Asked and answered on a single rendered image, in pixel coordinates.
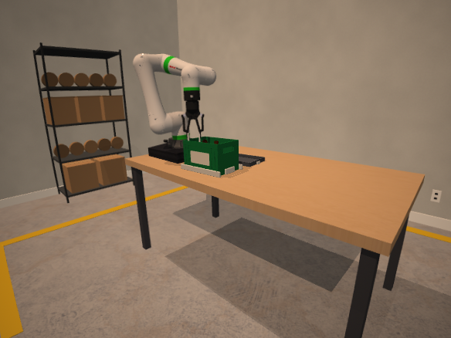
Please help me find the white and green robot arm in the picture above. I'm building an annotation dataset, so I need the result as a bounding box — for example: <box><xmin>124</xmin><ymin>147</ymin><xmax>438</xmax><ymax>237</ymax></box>
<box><xmin>133</xmin><ymin>53</ymin><xmax>216</xmax><ymax>149</ymax></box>

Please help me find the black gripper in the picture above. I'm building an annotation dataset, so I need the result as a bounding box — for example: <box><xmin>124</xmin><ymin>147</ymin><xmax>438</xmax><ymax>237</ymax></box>
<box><xmin>181</xmin><ymin>101</ymin><xmax>205</xmax><ymax>142</ymax></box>

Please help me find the green bottle crate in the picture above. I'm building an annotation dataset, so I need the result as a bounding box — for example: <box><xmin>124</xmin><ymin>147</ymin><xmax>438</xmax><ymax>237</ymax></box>
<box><xmin>184</xmin><ymin>137</ymin><xmax>239</xmax><ymax>176</ymax></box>

